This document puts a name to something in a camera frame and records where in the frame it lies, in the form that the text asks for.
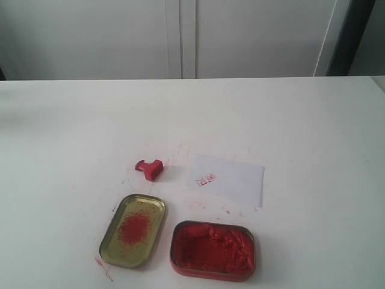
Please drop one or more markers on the white cabinet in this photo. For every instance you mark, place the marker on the white cabinet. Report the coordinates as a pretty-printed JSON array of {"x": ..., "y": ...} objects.
[{"x": 162, "y": 39}]

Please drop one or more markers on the white paper sheet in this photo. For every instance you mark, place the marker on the white paper sheet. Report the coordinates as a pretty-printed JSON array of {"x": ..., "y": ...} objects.
[{"x": 238, "y": 181}]

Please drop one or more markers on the dark vertical post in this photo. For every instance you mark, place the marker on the dark vertical post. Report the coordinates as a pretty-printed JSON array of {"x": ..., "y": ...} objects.
[{"x": 350, "y": 36}]

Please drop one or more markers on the gold metal tin lid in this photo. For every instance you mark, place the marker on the gold metal tin lid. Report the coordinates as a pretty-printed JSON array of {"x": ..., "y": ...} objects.
[{"x": 132, "y": 232}]

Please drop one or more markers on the red ink paste tin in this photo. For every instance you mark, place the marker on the red ink paste tin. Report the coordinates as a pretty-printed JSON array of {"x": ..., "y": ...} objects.
[{"x": 213, "y": 251}]

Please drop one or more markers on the red plastic stamp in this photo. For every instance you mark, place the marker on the red plastic stamp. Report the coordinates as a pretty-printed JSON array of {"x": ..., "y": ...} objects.
[{"x": 151, "y": 170}]

